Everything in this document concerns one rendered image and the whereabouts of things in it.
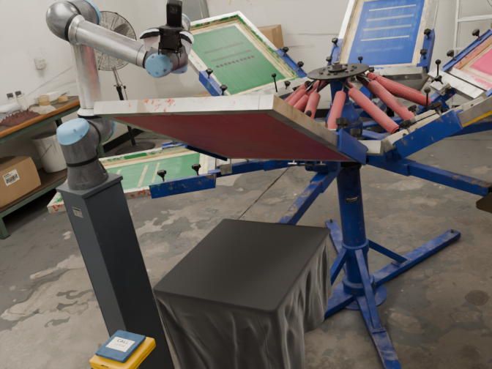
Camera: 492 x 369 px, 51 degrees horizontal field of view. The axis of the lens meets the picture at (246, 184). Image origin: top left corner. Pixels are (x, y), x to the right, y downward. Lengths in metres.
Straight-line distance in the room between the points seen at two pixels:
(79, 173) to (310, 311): 0.96
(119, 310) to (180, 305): 0.53
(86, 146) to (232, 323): 0.83
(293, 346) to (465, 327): 1.39
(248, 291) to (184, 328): 0.28
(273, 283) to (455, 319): 1.53
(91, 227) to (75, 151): 0.29
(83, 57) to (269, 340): 1.18
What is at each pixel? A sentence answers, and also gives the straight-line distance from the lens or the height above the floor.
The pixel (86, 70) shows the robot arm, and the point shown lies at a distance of 2.01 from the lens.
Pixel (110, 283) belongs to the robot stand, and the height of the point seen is 0.81.
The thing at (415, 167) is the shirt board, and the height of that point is 0.92.
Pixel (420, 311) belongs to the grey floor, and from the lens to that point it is 3.00.
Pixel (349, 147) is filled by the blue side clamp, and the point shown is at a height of 1.24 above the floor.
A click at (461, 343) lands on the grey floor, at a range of 2.83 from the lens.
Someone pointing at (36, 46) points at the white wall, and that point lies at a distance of 6.08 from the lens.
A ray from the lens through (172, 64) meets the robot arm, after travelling 1.72.
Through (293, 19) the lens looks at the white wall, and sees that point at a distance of 6.21.
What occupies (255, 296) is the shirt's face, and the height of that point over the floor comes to 0.95.
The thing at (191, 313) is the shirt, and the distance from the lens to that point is 1.68.
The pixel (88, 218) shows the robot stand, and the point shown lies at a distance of 2.00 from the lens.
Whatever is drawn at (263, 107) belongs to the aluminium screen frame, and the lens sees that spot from 1.26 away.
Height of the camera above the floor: 1.85
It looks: 23 degrees down
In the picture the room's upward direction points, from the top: 10 degrees counter-clockwise
